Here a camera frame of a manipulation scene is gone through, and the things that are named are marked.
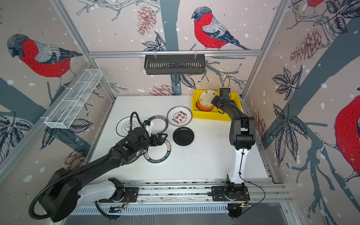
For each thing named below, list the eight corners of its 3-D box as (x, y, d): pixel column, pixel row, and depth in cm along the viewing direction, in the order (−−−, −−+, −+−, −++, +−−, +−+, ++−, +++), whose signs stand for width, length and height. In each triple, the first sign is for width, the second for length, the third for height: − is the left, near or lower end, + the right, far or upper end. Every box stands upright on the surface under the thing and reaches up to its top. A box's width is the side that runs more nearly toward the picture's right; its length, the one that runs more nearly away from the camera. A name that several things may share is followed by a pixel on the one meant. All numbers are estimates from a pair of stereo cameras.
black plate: (172, 146, 94) (172, 144, 92) (173, 128, 103) (173, 126, 101) (194, 146, 94) (194, 144, 92) (193, 128, 103) (193, 126, 101)
